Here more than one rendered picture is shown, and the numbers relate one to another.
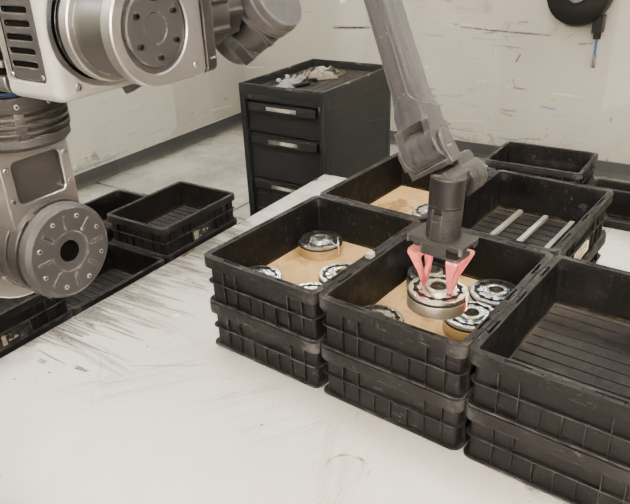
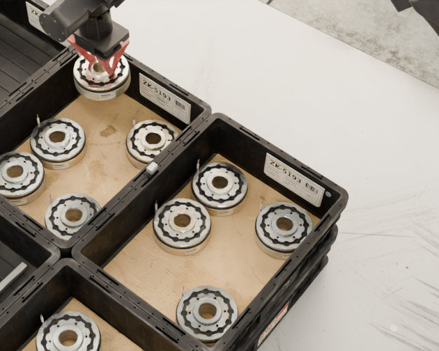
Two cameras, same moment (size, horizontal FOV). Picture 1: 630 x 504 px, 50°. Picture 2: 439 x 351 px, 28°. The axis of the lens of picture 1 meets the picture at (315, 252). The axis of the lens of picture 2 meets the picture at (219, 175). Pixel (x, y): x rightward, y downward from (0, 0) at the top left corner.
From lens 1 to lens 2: 219 cm
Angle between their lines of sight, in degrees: 99
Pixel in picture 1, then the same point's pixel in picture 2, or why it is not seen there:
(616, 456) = (10, 17)
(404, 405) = not seen: hidden behind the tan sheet
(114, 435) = (388, 150)
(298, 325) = (232, 156)
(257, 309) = (277, 185)
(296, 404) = not seen: hidden behind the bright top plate
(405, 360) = (136, 90)
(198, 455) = (309, 127)
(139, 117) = not seen: outside the picture
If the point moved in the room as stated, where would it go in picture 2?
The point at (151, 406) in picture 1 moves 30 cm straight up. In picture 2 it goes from (368, 180) to (400, 83)
